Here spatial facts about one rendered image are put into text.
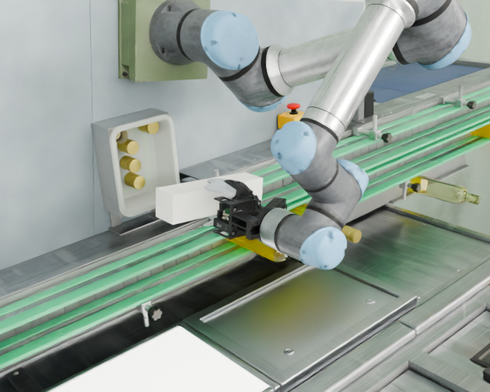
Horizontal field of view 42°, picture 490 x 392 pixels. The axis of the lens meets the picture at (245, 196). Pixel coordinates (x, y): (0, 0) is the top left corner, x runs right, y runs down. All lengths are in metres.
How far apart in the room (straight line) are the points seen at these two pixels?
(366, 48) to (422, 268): 0.88
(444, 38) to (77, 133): 0.83
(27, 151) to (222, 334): 0.60
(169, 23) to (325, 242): 0.64
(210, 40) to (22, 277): 0.65
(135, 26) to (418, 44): 0.62
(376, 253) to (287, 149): 0.95
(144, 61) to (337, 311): 0.74
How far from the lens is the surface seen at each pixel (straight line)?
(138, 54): 1.51
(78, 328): 1.44
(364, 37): 1.13
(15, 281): 1.48
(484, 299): 1.72
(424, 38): 1.27
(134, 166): 1.56
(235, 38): 1.37
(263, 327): 1.53
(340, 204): 1.12
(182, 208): 1.29
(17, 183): 1.50
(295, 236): 1.12
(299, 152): 1.01
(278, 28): 1.88
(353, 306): 1.60
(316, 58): 1.38
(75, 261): 1.51
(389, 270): 1.83
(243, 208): 1.23
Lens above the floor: 2.09
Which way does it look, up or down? 45 degrees down
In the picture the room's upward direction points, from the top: 111 degrees clockwise
